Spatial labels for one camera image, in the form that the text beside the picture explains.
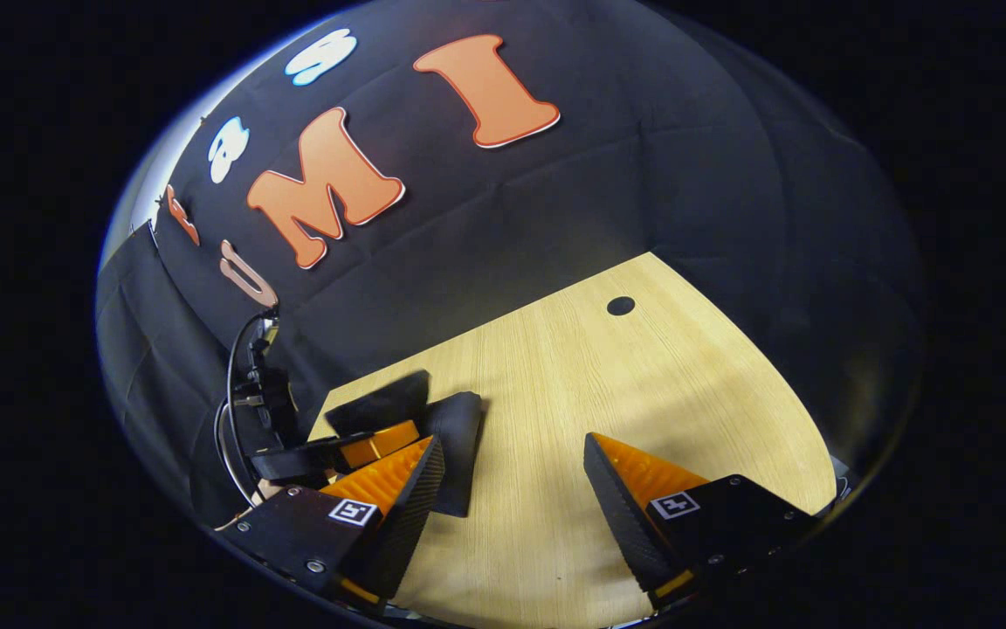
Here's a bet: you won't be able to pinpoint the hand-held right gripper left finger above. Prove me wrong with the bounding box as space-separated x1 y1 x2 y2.
217 435 445 614

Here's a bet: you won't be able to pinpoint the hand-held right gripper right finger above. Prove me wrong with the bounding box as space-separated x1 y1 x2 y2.
580 432 827 612

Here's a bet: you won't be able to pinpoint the black jeans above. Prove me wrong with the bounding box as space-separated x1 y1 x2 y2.
324 369 486 519

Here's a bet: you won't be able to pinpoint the row of small backdrop clips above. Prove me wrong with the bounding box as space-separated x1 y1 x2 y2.
150 114 209 209

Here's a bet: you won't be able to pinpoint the black backdrop cloth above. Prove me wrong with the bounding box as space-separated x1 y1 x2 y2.
94 0 927 525

